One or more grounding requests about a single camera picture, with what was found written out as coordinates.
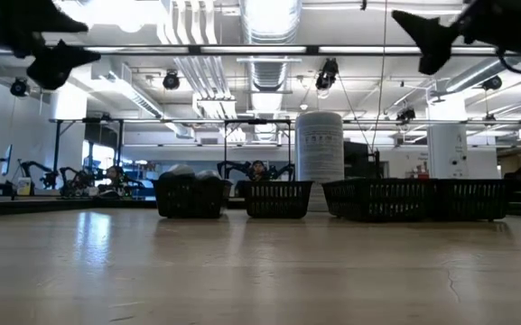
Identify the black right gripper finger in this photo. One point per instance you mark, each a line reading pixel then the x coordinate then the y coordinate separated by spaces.
pixel 431 40

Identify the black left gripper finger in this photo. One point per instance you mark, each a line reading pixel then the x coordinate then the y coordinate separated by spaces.
pixel 48 18
pixel 57 65

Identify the black ceiling spotlight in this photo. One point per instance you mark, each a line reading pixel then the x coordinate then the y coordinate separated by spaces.
pixel 492 82
pixel 406 114
pixel 18 87
pixel 328 73
pixel 171 80

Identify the background computer monitor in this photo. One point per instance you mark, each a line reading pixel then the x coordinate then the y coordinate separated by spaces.
pixel 7 160

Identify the white round column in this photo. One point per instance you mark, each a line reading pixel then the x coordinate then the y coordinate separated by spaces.
pixel 447 153

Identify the person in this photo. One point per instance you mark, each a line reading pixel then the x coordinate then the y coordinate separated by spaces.
pixel 258 169
pixel 114 175
pixel 519 173

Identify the dark background machine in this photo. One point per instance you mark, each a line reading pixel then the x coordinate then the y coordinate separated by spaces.
pixel 359 160

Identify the white cylindrical canister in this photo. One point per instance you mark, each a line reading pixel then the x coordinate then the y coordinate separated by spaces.
pixel 319 144

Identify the black slotted plastic basket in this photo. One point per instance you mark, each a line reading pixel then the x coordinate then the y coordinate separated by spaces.
pixel 192 198
pixel 276 198
pixel 377 198
pixel 470 198

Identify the black background workstation frame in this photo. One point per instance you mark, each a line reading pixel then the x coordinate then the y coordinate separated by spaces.
pixel 57 149

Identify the black aluminium table frame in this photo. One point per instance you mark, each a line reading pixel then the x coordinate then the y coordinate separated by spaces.
pixel 61 207

